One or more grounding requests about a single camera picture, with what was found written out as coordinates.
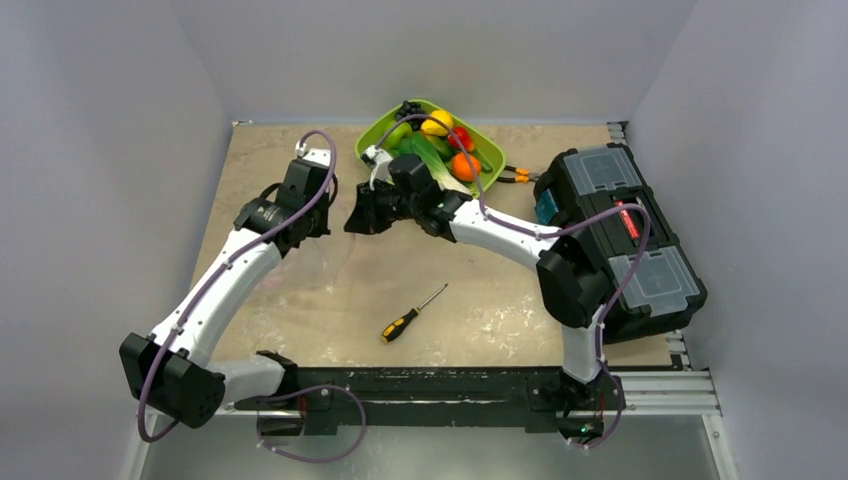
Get green mango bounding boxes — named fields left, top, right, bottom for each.
left=427, top=136, right=455, bottom=162

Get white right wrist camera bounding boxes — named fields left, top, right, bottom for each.
left=361, top=145, right=394, bottom=191

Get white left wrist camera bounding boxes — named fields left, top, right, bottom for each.
left=295, top=147, right=334, bottom=170

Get yellow black screwdriver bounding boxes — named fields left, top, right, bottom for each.
left=380, top=283, right=449, bottom=343

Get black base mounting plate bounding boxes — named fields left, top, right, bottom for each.
left=235, top=366, right=624, bottom=439

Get black grape bunch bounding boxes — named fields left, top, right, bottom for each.
left=394, top=100, right=426, bottom=131

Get aluminium frame rail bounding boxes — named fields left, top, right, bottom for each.
left=213, top=371, right=718, bottom=418

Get green plastic tray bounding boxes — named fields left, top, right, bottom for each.
left=354, top=104, right=507, bottom=198

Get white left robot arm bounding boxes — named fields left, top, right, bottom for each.
left=119, top=149, right=333, bottom=428

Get black toolbox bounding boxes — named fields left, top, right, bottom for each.
left=533, top=143, right=708, bottom=344

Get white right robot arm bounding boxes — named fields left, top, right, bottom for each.
left=344, top=147, right=615, bottom=408

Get green cucumber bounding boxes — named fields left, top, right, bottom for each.
left=473, top=149, right=493, bottom=174

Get green bok choy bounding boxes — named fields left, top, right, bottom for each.
left=396, top=137, right=415, bottom=156

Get green apple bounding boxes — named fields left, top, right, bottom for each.
left=382, top=122, right=413, bottom=150

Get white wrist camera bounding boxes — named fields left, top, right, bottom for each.
left=361, top=145, right=394, bottom=191
left=295, top=147, right=334, bottom=170

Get clear zip bag pink dots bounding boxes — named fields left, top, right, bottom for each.
left=258, top=195, right=356, bottom=293

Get red bell pepper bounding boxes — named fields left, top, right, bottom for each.
left=446, top=126, right=476, bottom=153

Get orange persimmon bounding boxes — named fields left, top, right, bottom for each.
left=450, top=153, right=482, bottom=183

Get orange handled pliers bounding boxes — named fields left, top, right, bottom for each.
left=496, top=165, right=540, bottom=184

